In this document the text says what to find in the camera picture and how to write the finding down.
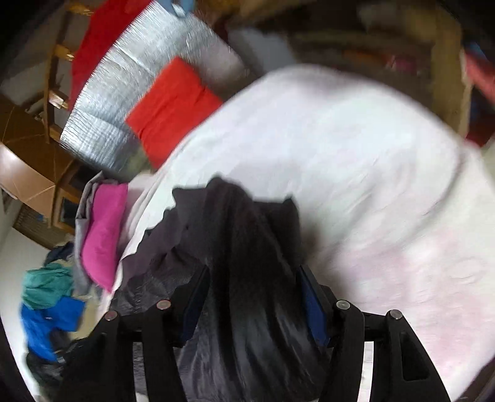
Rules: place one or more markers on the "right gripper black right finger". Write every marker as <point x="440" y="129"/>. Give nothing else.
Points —
<point x="401" y="367"/>

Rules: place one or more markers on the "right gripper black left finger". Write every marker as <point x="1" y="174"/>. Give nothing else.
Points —
<point x="101" y="369"/>

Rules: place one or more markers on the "black puffer jacket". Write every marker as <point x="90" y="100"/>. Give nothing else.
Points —
<point x="252" y="342"/>

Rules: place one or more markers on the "blue jacket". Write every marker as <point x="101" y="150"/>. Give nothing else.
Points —
<point x="39" y="324"/>

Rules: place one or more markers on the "teal jacket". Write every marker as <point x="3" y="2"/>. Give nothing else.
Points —
<point x="42" y="288"/>

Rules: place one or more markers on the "magenta pillow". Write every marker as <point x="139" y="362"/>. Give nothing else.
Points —
<point x="99" y="254"/>

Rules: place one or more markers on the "white pink bed blanket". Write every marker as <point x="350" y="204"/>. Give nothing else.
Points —
<point x="397" y="211"/>

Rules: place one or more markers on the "silver foil insulation panel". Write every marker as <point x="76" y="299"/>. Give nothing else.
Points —
<point x="96" y="132"/>

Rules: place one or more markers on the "red cushion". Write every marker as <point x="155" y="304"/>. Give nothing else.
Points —
<point x="175" y="104"/>

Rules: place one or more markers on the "wooden side table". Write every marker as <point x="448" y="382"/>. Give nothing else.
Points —
<point x="411" y="46"/>

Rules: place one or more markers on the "red cloth on railing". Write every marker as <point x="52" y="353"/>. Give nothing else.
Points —
<point x="106" y="25"/>

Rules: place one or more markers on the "light blue cloth in basket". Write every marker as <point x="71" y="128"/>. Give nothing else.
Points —
<point x="180" y="5"/>

